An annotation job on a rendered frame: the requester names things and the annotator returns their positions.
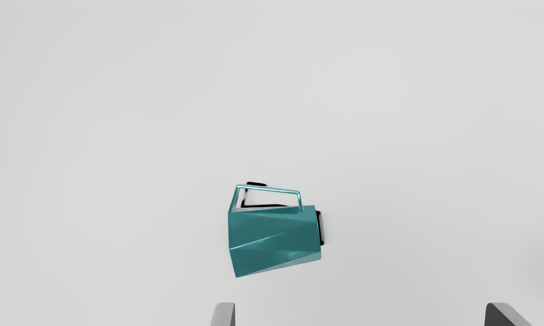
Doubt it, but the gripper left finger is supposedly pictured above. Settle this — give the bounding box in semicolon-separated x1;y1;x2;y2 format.
210;302;236;326

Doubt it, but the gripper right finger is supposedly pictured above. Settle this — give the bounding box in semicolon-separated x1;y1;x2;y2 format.
485;302;532;326

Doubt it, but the teal faceted mug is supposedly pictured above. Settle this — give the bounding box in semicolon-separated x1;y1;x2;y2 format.
228;184;322;278

